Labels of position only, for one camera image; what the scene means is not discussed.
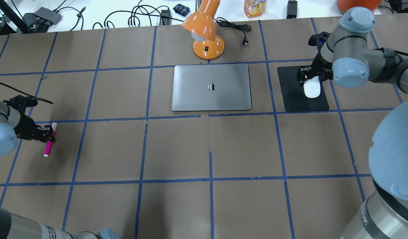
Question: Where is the orange round object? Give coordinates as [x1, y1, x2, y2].
[336, 0, 382, 14]

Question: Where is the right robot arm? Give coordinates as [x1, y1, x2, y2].
[297, 7, 408, 239]

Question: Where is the grey usb hub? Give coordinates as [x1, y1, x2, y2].
[23, 7, 62, 33]

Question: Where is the black mousepad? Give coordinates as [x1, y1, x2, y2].
[277, 66, 329, 113]

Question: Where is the white computer mouse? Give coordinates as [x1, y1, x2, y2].
[303, 77, 321, 99]

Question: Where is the black power adapter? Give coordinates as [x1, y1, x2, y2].
[159, 9, 172, 26]

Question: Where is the black lamp power cord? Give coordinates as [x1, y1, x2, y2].
[216, 17, 252, 47]

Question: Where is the black charger block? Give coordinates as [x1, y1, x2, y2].
[286, 0, 298, 19]

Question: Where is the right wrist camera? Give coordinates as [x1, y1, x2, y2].
[307, 32, 330, 47]

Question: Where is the orange snack bag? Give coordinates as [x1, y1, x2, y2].
[243, 0, 267, 18]

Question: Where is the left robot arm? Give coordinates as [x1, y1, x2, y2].
[0, 95, 119, 239]

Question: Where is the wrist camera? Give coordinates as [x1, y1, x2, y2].
[307, 32, 330, 47]
[3, 95, 38, 110]

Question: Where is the black cable bundle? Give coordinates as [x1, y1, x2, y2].
[93, 2, 184, 30]

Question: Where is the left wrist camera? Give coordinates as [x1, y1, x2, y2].
[3, 95, 38, 110]

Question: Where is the silver laptop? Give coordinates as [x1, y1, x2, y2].
[172, 63, 252, 112]

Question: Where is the dark blue cloth pouch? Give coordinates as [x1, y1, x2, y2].
[173, 4, 191, 17]

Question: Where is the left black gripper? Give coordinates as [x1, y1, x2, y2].
[15, 115, 56, 143]

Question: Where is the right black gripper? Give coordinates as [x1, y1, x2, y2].
[297, 55, 333, 87]

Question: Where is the pink highlighter pen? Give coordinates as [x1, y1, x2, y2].
[43, 122, 57, 157]

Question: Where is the orange desk lamp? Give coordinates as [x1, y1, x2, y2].
[182, 0, 225, 60]

